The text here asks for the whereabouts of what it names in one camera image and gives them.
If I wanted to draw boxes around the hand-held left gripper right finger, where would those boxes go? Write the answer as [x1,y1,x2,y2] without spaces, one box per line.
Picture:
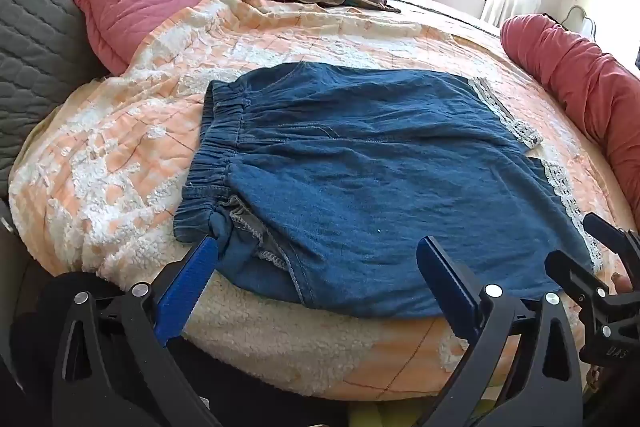
[416,235,587,427]

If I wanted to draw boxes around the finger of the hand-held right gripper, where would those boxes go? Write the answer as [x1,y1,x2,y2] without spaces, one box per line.
[583,212,640,260]
[544,249,611,309]

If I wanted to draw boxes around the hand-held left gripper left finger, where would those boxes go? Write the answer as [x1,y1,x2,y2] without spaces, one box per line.
[50,234,222,427]

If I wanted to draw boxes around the blue denim pants with lace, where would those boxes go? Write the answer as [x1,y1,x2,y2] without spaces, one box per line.
[172,62,606,321]

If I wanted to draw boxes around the orange and white fluffy blanket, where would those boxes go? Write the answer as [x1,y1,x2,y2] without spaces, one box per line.
[7,0,626,408]

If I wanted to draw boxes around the red rolled blanket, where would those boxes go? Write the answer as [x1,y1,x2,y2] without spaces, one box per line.
[500,14,640,223]

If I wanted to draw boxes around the grey striped bedsheet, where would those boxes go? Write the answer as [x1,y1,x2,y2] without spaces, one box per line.
[385,0,503,38]

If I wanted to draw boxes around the pink pillow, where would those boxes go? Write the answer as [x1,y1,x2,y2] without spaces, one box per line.
[71,0,261,76]

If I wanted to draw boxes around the grey quilted cushion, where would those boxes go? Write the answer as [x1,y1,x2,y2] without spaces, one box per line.
[0,0,293,192]

